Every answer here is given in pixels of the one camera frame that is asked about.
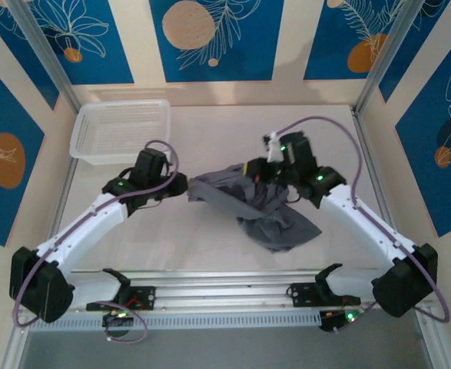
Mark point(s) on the grey t-shirt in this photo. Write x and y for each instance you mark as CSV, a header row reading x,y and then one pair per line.
x,y
259,215

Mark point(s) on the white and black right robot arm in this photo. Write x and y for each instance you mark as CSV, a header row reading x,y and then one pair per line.
x,y
363,219

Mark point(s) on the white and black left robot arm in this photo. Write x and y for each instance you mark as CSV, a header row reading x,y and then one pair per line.
x,y
87,223

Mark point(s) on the white perforated plastic basket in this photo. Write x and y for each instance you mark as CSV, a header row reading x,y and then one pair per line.
x,y
121,130

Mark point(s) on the black controller board green light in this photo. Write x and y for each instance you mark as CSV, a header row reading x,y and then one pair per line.
x,y
336,321
117,319

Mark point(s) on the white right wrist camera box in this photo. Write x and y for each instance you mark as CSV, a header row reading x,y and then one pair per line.
x,y
274,150

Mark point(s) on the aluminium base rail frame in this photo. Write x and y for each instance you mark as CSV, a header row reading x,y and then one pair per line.
x,y
225,292

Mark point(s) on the aluminium corner post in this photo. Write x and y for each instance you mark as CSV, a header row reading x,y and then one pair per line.
x,y
386,50
48,57

